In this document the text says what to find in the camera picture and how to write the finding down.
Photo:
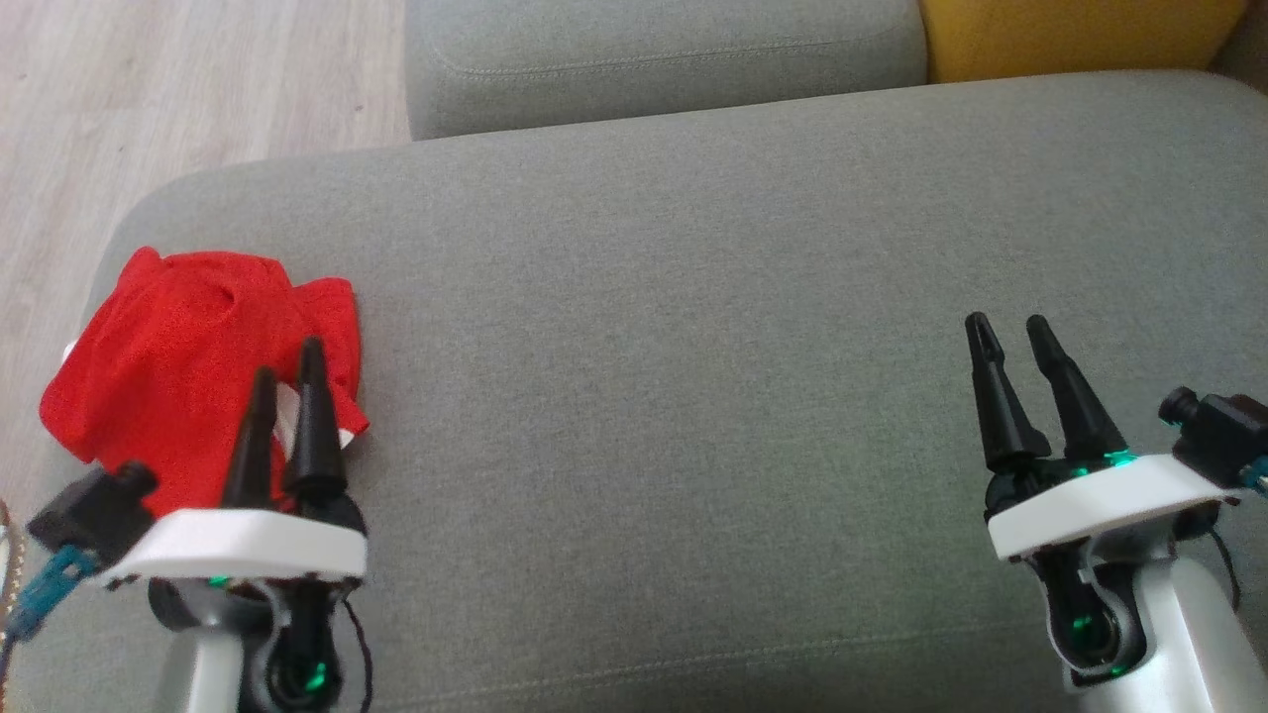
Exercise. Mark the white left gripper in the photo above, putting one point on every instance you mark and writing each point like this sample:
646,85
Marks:
238,550

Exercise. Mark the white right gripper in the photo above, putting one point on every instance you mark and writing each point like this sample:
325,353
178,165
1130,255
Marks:
1100,500

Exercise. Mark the red Bulls 23 jersey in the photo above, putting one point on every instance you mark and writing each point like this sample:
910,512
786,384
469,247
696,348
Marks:
178,327

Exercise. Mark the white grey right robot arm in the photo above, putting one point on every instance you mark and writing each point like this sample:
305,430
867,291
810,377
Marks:
1189,624

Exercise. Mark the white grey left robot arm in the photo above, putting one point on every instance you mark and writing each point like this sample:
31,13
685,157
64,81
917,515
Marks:
213,663

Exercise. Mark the woven laundry basket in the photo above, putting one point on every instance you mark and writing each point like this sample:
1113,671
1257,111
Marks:
6,545

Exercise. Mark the large yellow sofa back cushion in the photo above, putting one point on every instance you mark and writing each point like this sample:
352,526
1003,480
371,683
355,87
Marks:
1070,35

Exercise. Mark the grey sofa seat cushion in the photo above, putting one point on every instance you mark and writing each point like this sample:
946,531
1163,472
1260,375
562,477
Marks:
644,59

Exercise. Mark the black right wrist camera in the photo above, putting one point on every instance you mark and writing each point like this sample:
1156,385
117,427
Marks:
1223,431

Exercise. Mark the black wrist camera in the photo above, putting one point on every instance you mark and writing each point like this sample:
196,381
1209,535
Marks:
1223,431
89,510

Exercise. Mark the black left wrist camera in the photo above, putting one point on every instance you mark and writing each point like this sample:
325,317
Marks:
89,510

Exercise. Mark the teal right camera plug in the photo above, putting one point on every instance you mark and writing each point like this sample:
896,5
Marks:
1258,475

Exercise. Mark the teal camera plug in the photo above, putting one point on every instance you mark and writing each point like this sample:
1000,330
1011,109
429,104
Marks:
1258,475
45,589

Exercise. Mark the teal left camera plug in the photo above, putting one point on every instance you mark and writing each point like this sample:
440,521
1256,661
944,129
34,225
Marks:
45,589

